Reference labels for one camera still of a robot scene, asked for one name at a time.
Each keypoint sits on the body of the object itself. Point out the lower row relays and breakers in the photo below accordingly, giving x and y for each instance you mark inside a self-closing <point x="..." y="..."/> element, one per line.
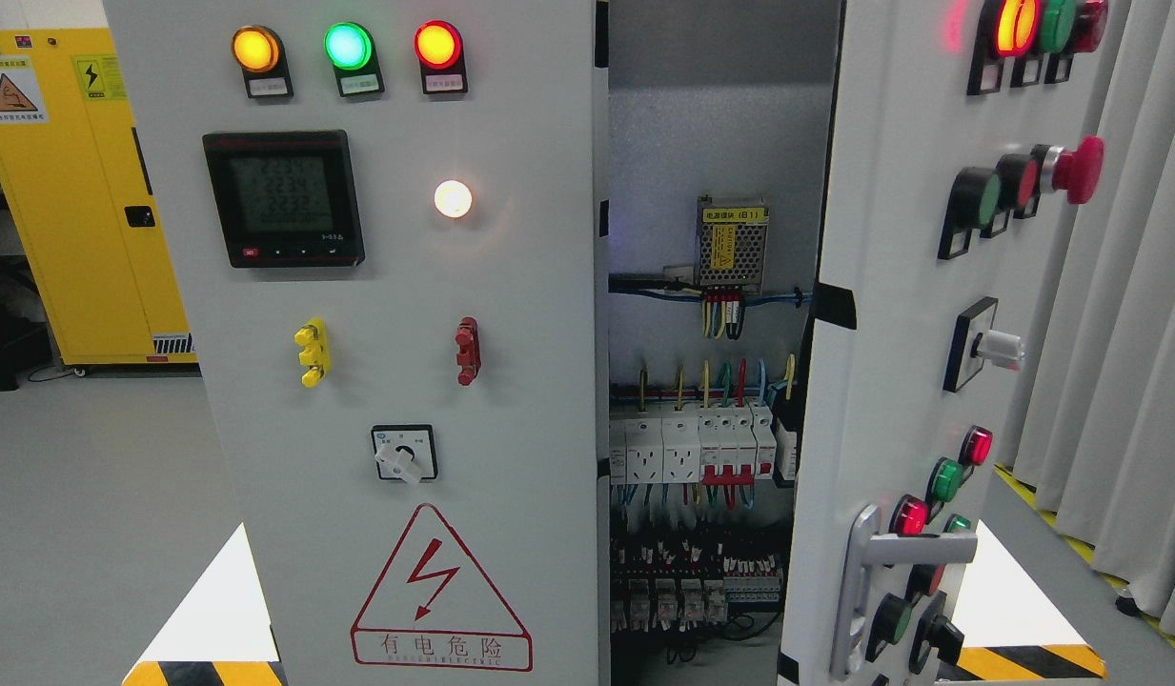
<point x="681" y="581"/>

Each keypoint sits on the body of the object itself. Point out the yellow safety storage cabinet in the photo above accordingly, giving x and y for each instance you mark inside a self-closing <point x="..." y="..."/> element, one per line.
<point x="80" y="197"/>

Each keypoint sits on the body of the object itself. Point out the upper row circuit breakers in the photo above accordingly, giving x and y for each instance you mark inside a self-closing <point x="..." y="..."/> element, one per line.
<point x="665" y="444"/>

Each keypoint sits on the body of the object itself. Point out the white rotary selector switch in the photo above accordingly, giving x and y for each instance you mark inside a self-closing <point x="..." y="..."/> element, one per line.
<point x="405" y="452"/>

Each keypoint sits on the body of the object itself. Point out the yellow indicator lamp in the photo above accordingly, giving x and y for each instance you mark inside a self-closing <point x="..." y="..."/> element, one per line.
<point x="262" y="60"/>

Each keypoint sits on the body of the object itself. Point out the black digital power meter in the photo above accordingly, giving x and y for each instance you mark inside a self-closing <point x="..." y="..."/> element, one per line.
<point x="285" y="199"/>

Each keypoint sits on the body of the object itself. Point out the red electric hazard sticker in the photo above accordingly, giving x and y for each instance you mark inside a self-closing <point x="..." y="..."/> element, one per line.
<point x="434" y="606"/>

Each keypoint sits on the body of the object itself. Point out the yellow door terminal block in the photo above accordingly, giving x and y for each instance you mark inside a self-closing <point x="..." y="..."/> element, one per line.
<point x="313" y="340"/>

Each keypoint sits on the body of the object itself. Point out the grey curtain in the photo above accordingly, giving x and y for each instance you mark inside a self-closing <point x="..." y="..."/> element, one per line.
<point x="1098" y="445"/>

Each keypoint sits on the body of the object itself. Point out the red emergency stop button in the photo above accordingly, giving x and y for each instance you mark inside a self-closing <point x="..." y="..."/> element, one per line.
<point x="1076" y="171"/>

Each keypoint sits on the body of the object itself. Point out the white indicator lamp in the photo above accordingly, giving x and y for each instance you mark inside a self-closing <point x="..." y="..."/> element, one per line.
<point x="453" y="199"/>

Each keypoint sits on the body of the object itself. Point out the silver door handle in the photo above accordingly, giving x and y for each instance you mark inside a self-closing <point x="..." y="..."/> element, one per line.
<point x="869" y="620"/>

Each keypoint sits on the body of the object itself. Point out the perforated metal power supply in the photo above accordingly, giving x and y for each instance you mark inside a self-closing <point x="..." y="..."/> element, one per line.
<point x="732" y="240"/>

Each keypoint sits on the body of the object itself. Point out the red door terminal block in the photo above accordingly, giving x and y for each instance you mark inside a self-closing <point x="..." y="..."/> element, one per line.
<point x="468" y="355"/>

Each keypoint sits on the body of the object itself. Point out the red indicator lamp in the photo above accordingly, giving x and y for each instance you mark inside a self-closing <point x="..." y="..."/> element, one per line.
<point x="440" y="54"/>

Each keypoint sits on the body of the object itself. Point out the white right door selector switch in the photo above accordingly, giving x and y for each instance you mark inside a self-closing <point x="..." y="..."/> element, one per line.
<point x="975" y="342"/>

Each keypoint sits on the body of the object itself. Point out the grey cabinet door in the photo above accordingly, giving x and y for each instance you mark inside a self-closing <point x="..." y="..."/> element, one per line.
<point x="516" y="449"/>
<point x="930" y="206"/>

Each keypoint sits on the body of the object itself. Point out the green indicator lamp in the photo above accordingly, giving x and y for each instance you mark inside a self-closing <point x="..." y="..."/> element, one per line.
<point x="353" y="56"/>

